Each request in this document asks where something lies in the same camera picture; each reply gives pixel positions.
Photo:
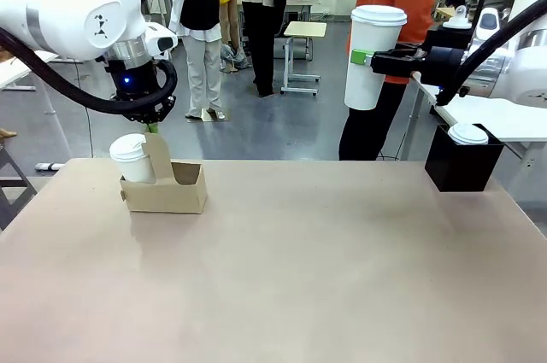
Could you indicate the black metal stand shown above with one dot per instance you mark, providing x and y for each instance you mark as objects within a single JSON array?
[{"x": 13, "y": 183}]

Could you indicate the small white lidded cup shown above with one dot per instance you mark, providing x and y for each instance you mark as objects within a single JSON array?
[
  {"x": 132, "y": 158},
  {"x": 468, "y": 134}
]

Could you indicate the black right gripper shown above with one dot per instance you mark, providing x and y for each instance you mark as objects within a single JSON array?
[{"x": 442, "y": 65}]

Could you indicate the white side table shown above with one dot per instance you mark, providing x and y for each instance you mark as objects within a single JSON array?
[{"x": 504, "y": 117}]

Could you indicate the white desk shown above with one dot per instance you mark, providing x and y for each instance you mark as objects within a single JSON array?
[{"x": 21, "y": 66}]

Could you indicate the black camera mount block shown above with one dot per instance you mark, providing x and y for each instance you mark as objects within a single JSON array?
[{"x": 448, "y": 37}]

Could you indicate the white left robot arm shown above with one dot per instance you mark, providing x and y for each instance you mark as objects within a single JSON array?
[{"x": 72, "y": 0}]

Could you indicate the white object on floor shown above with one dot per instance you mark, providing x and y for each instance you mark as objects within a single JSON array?
[{"x": 49, "y": 166}]

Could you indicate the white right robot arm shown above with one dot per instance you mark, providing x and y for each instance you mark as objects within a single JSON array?
[{"x": 527, "y": 64}]

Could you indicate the tall white paper cup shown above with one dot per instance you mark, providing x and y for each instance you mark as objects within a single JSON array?
[{"x": 367, "y": 89}]

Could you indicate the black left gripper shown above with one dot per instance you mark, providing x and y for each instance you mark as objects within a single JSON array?
[{"x": 137, "y": 81}]

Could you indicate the black open box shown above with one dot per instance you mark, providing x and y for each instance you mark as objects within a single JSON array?
[{"x": 463, "y": 166}]

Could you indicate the brown cardboard cup carrier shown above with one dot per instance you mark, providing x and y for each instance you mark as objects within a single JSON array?
[{"x": 171, "y": 196}]

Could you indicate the person in beige vest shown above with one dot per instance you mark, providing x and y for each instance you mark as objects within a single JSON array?
[{"x": 260, "y": 4}]

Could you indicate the background work table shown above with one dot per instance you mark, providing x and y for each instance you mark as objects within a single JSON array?
[{"x": 301, "y": 6}]

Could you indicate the small beige top table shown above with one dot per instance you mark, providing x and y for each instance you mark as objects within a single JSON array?
[{"x": 305, "y": 29}]

